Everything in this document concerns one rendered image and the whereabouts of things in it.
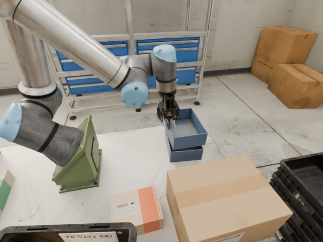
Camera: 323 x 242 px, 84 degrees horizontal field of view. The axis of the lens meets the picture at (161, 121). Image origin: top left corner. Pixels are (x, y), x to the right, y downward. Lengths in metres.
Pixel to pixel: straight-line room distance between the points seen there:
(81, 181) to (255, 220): 0.61
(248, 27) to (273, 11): 0.44
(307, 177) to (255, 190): 0.72
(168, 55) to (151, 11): 2.34
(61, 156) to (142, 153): 0.36
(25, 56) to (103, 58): 0.28
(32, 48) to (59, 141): 0.30
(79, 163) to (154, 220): 0.32
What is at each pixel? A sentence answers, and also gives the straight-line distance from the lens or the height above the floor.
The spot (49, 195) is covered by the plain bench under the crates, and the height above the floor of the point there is 0.70.
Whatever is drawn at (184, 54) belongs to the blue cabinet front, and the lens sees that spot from 2.24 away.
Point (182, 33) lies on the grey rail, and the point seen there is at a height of 0.93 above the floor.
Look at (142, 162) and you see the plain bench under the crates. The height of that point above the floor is 0.70.
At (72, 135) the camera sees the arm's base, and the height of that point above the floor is 0.93.
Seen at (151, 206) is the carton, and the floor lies 0.77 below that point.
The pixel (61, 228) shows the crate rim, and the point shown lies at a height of 0.93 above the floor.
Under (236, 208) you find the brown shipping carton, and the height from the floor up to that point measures 0.86.
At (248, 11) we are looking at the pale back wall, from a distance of 3.51.
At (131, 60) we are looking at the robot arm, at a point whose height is 1.16.
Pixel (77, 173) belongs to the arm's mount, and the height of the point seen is 0.80.
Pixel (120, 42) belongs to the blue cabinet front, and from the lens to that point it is 2.08.
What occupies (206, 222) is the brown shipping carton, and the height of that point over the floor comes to 0.86.
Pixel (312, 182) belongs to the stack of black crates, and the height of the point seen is 0.49.
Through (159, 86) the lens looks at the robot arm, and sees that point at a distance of 0.65.
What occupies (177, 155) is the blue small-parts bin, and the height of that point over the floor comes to 0.74.
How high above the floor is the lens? 1.36
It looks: 38 degrees down
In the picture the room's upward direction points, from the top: straight up
